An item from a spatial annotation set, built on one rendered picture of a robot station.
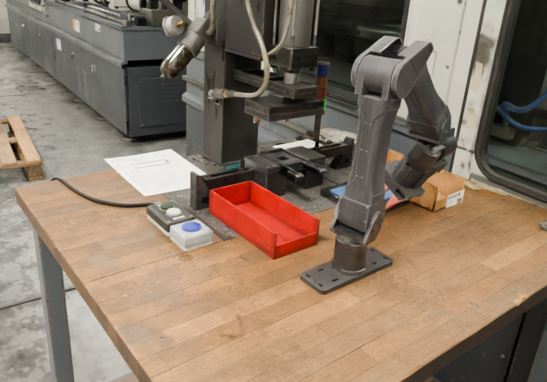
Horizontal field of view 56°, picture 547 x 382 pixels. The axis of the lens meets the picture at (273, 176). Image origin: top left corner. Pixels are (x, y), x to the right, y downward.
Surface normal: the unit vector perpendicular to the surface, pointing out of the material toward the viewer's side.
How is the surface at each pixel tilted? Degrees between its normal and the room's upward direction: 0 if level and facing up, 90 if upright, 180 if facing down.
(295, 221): 90
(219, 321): 0
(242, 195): 90
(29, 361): 0
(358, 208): 88
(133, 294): 0
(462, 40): 90
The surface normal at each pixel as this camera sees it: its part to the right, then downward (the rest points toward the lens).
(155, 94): 0.56, 0.34
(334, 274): 0.06, -0.93
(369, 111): -0.68, 0.20
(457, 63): -0.82, 0.16
